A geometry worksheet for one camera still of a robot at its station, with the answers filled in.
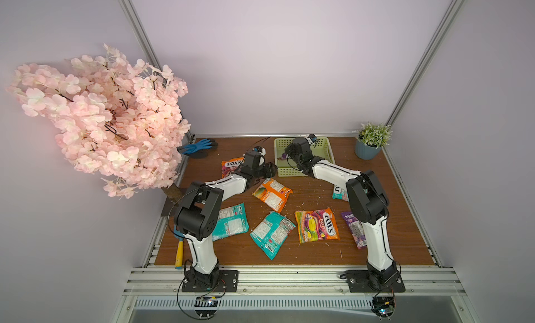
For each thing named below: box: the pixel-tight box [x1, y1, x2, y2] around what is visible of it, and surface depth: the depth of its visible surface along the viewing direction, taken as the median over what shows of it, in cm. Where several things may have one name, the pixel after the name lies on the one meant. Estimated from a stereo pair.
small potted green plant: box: [351, 122, 393, 161], surface depth 102 cm
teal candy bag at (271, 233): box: [250, 210, 297, 262], surface depth 85 cm
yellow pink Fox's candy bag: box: [294, 208, 340, 244], surface depth 87 cm
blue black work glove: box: [176, 137, 219, 155], surface depth 116 cm
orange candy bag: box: [252, 177, 294, 214], surface depth 96 cm
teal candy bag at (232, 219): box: [211, 202, 251, 242], surface depth 89 cm
